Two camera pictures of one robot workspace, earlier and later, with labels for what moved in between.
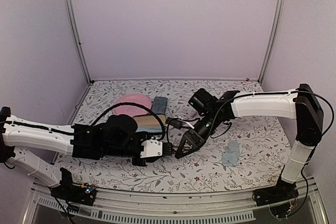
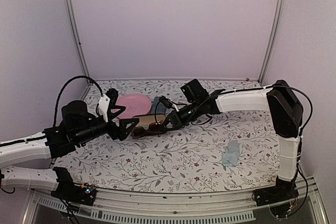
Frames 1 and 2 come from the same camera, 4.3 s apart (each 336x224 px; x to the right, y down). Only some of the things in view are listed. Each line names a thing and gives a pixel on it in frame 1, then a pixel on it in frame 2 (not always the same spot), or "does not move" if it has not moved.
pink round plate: x=130 y=109 does not move
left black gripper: x=147 y=159 to x=122 y=132
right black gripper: x=187 y=138 to x=175 y=120
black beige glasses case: x=150 y=119 does not move
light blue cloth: x=230 y=157 does not move
